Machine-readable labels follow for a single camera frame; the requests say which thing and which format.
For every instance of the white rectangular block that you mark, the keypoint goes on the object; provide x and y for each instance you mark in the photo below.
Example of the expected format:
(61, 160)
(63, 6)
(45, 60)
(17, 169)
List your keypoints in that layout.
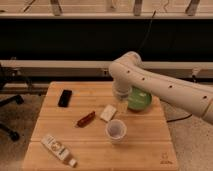
(108, 113)

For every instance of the green bowl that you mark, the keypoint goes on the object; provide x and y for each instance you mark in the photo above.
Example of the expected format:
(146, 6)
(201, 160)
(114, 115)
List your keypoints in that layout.
(139, 100)

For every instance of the black rectangular phone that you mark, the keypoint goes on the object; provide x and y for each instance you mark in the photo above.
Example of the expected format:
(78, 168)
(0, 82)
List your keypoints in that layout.
(65, 98)

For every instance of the black office chair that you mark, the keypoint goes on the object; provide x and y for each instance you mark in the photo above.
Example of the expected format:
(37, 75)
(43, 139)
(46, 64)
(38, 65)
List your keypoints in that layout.
(15, 99)

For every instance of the brown chocolate bar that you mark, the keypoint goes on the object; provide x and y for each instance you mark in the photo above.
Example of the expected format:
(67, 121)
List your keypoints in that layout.
(85, 120)

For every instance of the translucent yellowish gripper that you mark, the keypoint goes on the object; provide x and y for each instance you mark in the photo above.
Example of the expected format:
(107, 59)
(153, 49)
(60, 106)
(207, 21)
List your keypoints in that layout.
(122, 106)

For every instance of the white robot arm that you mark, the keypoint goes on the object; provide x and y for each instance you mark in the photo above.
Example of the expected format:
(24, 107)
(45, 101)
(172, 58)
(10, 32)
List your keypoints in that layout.
(194, 98)

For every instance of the translucent plastic cup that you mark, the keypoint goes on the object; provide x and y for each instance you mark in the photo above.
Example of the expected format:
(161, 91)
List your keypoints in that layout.
(116, 131)

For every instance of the white labelled bottle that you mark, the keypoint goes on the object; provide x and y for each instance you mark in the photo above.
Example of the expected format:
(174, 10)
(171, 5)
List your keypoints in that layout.
(60, 151)

